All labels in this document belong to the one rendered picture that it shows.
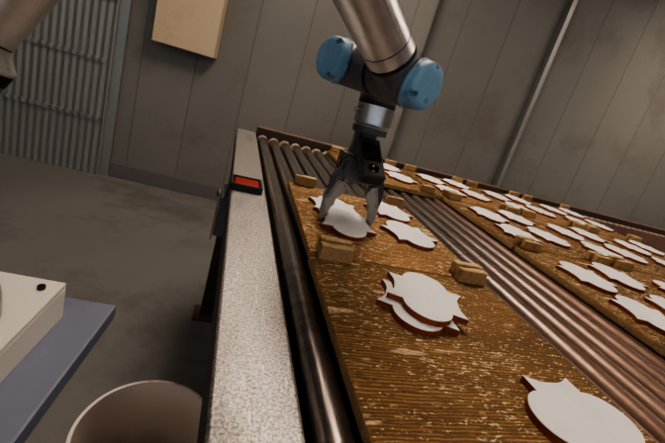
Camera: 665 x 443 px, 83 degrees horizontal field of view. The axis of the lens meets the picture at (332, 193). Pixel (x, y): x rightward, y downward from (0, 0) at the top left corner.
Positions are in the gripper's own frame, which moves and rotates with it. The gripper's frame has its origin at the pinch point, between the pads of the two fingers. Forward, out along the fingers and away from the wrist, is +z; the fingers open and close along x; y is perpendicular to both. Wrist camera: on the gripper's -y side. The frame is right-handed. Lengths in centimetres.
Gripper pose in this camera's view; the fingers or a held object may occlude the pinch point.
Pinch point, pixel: (345, 221)
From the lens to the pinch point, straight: 79.3
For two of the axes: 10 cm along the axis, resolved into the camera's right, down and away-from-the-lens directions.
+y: -2.1, -2.8, 9.4
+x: -9.4, -2.0, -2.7
